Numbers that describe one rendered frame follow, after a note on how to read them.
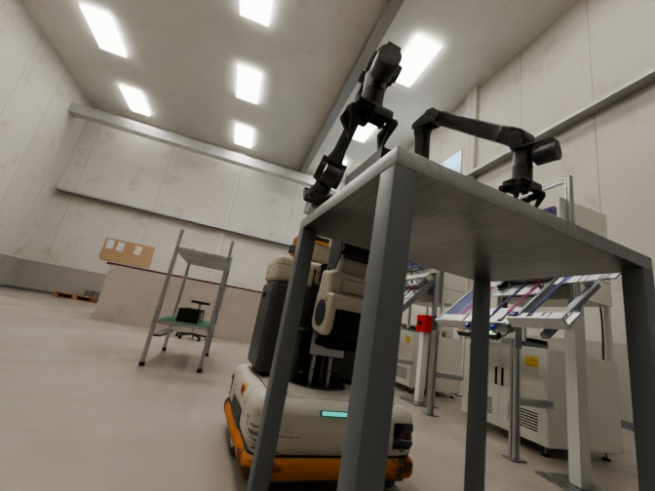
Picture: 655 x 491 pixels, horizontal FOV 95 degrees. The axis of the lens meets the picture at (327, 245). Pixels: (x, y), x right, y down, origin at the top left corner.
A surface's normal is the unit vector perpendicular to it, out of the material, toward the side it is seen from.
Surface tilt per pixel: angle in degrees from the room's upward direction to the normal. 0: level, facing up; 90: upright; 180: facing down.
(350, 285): 98
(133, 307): 90
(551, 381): 90
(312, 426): 90
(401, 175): 90
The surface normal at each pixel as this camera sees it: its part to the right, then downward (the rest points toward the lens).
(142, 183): 0.31, -0.19
